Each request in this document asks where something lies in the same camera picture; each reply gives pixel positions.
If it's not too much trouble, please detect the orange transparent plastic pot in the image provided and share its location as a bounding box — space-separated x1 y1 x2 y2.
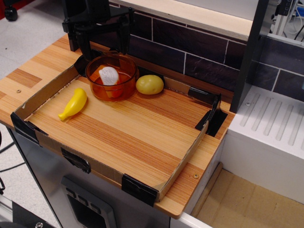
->
85 52 139 102

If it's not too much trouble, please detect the dark grey vertical post right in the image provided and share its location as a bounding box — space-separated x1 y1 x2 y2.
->
230 0 269 113

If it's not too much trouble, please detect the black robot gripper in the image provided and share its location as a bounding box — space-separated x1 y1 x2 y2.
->
76 0 134 61

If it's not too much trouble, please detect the toy oven front panel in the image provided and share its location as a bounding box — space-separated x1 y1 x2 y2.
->
61 177 117 228

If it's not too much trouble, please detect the white toy sink drainboard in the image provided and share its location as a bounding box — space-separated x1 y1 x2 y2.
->
221 86 304 203

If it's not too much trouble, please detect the yellow toy potato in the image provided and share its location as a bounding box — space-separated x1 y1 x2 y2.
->
136 75 164 95

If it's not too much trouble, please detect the cardboard fence with black tape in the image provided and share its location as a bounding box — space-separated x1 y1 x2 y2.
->
11 57 234 214

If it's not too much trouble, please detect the white orange salmon sushi toy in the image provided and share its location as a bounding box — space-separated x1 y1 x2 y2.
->
98 66 122 98

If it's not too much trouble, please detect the black vertical post left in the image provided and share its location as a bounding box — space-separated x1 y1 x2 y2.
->
62 0 94 51

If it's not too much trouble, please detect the yellow toy banana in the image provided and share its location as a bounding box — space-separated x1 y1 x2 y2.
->
58 88 87 121

